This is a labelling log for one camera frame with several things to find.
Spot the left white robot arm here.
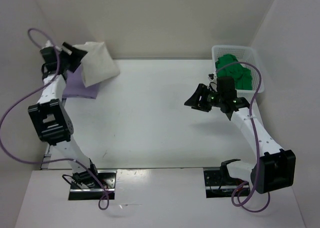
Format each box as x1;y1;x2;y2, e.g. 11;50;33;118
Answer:
28;42;100;188

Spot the purple t shirt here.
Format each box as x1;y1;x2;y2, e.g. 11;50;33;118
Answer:
62;65;100;99

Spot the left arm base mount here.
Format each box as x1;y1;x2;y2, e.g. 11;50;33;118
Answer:
62;170;117;201

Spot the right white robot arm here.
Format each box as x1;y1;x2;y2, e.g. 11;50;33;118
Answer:
184;77;296;194

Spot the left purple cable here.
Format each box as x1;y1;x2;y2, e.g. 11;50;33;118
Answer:
0;28;116;210

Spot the green t shirt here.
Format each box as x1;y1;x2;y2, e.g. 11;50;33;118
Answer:
215;54;252;90

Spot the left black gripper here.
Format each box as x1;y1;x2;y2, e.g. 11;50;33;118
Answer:
58;42;89;73

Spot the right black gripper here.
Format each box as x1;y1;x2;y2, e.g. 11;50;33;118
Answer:
184;83;224;112

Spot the purple cable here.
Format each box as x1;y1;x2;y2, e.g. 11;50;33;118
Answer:
0;28;116;210
216;62;271;212

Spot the white plastic basket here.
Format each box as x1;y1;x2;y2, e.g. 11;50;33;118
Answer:
211;45;260;99

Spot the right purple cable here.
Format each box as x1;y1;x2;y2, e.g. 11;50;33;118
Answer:
216;62;271;212

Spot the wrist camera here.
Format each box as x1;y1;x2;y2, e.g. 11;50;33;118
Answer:
208;73;218;84
42;40;62;52

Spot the cream white t shirt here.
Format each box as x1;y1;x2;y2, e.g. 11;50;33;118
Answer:
73;42;121;88

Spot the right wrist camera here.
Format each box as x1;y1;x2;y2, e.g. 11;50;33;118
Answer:
208;73;218;84

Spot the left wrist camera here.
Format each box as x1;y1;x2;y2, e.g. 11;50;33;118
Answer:
42;40;62;52

